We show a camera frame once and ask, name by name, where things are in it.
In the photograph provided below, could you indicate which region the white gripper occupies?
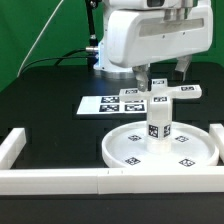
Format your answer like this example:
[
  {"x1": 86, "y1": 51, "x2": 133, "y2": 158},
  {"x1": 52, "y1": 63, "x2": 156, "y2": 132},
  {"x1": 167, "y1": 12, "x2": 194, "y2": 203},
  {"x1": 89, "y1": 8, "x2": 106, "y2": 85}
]
[{"x1": 107, "y1": 0, "x2": 213, "y2": 92}]

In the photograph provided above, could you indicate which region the white thin cable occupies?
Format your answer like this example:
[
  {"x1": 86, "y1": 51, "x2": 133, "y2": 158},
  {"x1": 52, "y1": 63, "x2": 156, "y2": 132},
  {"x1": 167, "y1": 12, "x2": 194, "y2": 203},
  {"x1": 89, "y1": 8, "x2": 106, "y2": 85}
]
[{"x1": 16, "y1": 0, "x2": 64, "y2": 77}]

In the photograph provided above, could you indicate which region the white marker sheet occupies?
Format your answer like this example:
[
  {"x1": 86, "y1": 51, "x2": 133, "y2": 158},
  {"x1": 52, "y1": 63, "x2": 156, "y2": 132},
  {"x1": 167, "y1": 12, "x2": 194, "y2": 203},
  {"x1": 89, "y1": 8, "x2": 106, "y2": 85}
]
[{"x1": 77, "y1": 95, "x2": 146, "y2": 115}]

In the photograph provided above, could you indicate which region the white right fence bar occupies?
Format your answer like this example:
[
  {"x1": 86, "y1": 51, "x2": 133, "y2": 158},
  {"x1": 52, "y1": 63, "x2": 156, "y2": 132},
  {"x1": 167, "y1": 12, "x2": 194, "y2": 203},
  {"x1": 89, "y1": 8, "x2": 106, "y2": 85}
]
[{"x1": 209, "y1": 123, "x2": 224, "y2": 163}]

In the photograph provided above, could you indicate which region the white left fence bar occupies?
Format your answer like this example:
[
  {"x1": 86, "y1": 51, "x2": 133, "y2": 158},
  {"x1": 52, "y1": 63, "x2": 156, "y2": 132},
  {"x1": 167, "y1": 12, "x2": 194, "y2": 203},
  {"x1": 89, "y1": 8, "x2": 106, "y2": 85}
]
[{"x1": 0, "y1": 128, "x2": 27, "y2": 170}]

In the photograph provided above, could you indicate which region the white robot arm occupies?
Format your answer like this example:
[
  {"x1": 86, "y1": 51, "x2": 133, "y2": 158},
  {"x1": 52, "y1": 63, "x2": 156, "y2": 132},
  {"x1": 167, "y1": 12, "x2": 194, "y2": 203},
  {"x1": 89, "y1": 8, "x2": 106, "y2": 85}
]
[{"x1": 86, "y1": 0, "x2": 213, "y2": 91}]

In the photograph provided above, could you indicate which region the white cross table base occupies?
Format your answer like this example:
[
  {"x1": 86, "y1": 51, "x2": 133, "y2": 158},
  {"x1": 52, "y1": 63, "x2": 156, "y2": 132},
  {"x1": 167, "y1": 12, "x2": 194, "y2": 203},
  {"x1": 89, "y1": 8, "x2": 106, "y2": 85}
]
[{"x1": 119, "y1": 79, "x2": 202, "y2": 102}]

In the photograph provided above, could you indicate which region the white round table top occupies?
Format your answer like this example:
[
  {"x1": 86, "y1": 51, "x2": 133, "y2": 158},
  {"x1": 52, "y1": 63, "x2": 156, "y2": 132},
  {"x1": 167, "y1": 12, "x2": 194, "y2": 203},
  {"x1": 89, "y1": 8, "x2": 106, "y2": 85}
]
[{"x1": 102, "y1": 121, "x2": 219, "y2": 169}]

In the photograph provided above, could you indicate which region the white front fence bar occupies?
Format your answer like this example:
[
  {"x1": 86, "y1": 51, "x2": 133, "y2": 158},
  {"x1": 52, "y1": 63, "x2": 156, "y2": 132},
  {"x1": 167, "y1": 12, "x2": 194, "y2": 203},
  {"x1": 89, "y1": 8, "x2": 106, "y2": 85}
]
[{"x1": 0, "y1": 166, "x2": 224, "y2": 195}]

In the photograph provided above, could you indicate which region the white fence bar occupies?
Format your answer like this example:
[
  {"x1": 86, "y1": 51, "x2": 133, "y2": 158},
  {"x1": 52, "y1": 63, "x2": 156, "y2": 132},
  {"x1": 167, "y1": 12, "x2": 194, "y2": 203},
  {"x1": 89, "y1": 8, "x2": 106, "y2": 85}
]
[
  {"x1": 209, "y1": 123, "x2": 224, "y2": 163},
  {"x1": 0, "y1": 166, "x2": 224, "y2": 195},
  {"x1": 0, "y1": 128, "x2": 27, "y2": 170}
]

